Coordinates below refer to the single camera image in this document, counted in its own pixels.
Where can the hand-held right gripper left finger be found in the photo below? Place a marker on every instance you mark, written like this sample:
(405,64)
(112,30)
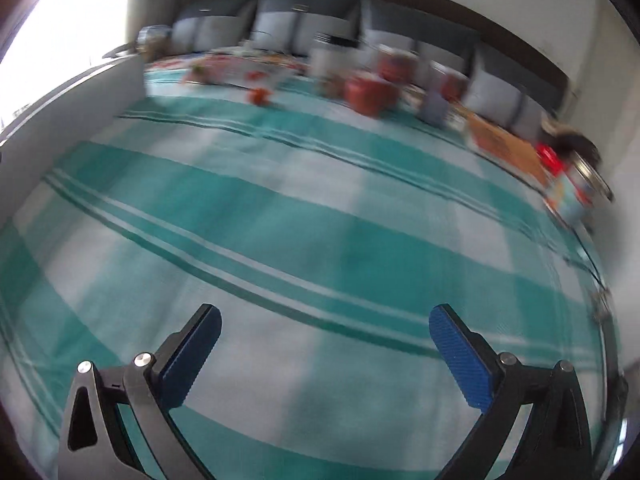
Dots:
(192,355)

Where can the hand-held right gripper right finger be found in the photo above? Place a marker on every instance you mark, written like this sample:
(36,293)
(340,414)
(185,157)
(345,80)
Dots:
(457,355)

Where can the metal key bunch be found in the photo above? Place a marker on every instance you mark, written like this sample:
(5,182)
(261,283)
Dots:
(601,305)

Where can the teal plaid bedsheet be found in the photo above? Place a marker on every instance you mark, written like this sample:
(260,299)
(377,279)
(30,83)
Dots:
(300,240)

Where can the clear jar colourful label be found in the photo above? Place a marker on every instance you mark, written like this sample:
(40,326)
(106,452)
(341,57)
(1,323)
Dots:
(575,190)

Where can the orange book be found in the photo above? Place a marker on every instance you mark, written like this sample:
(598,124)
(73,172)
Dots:
(505,152)

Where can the silver can red label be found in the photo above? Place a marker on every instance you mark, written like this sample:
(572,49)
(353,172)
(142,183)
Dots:
(440,97)

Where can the white board panel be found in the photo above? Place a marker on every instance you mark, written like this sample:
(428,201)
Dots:
(65,130)

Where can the grey two-tone pillow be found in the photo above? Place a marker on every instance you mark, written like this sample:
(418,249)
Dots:
(210,30)
(295,20)
(415,30)
(505,95)

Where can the small orange tomato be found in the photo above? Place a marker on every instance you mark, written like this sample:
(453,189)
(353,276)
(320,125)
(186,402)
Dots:
(260,96)

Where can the white printed snack bag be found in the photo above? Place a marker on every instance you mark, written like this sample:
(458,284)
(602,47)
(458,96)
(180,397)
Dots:
(225,70)

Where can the tan dried fruit cluster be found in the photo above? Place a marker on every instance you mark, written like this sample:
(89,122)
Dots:
(329,89)

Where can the red and white can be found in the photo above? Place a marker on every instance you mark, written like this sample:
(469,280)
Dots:
(397,62)

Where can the clear plastic bag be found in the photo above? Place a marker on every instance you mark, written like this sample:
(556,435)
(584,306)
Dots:
(155,40)

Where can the clear jar dark lid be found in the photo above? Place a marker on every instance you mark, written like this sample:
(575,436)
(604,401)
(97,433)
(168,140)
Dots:
(330,60)

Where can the grey curtain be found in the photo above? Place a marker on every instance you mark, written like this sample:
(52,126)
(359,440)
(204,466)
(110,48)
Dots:
(155,0)

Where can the grey metal frame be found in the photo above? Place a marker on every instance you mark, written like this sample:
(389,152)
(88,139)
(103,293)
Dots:
(120,50)

